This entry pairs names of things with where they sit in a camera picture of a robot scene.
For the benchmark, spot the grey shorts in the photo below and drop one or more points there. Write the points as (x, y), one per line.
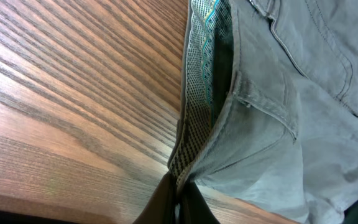
(269, 105)

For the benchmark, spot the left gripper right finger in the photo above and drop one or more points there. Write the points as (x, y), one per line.
(193, 207)

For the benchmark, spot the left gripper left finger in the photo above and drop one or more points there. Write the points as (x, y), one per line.
(161, 206)

